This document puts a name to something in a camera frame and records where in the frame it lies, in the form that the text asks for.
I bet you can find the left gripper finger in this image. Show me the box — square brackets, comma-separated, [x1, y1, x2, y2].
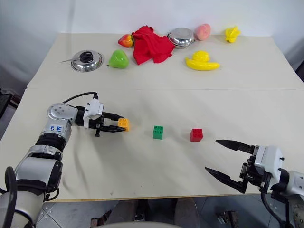
[100, 125, 126, 133]
[104, 112, 124, 122]

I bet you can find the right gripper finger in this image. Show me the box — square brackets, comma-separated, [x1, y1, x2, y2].
[205, 167, 248, 194]
[215, 139, 255, 155]

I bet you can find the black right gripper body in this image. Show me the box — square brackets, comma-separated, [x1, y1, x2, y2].
[239, 145, 272, 193]

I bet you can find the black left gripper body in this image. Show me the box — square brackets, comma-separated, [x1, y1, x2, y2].
[84, 113, 108, 138]

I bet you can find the orange toy brick cube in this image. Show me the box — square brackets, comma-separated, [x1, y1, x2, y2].
[117, 118, 131, 133]

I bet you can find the red toy brick cube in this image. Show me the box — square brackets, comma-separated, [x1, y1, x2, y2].
[190, 128, 204, 143]

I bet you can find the green toy brick cube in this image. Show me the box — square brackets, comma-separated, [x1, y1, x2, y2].
[152, 125, 164, 140]

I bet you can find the green plastic toy pepper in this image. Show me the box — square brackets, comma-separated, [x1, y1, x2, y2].
[108, 49, 130, 70]

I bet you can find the steel pot lid black knob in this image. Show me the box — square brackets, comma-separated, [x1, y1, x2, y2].
[71, 49, 105, 73]

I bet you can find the red plastic toy strawberry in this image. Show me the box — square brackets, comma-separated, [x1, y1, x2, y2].
[117, 34, 135, 49]

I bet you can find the red crumpled cloth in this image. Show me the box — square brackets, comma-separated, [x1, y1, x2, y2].
[132, 25, 176, 65]

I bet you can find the yellow plastic toy banana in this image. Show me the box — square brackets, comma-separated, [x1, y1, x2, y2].
[185, 57, 221, 71]

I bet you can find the black object beside table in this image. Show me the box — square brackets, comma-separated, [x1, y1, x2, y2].
[0, 87, 21, 119]

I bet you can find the yellow round ribbed toy fruit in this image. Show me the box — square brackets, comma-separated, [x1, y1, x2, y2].
[191, 50, 211, 63]

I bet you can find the grey rounded robot torso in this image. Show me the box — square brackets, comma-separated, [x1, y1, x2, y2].
[94, 220, 184, 228]

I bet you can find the grey bolted metal plate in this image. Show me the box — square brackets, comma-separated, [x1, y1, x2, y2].
[35, 201, 63, 228]

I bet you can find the stainless steel bowl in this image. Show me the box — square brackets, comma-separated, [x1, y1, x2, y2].
[167, 27, 197, 49]

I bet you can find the yellow plastic toy starfruit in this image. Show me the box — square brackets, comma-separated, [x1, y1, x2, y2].
[225, 25, 242, 43]

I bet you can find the pink plastic toy peach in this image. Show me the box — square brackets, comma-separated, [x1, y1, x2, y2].
[194, 23, 211, 41]

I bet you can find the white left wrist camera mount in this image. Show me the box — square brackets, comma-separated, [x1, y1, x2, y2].
[83, 98, 105, 122]

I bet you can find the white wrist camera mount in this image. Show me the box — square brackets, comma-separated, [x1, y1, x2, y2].
[254, 145, 285, 181]
[83, 98, 105, 122]

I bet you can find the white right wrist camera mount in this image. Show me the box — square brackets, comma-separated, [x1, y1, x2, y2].
[254, 145, 285, 181]

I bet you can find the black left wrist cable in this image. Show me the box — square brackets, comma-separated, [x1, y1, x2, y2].
[62, 92, 99, 104]

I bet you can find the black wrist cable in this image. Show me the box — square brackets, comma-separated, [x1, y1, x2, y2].
[62, 92, 99, 104]
[259, 189, 288, 228]

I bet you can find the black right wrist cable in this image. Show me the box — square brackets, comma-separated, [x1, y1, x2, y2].
[259, 189, 288, 228]

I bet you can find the dark metal bracket on floor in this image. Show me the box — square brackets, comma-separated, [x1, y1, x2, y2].
[215, 210, 240, 225]

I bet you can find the black left shoulder cable loop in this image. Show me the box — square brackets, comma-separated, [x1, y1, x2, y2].
[0, 166, 19, 228]

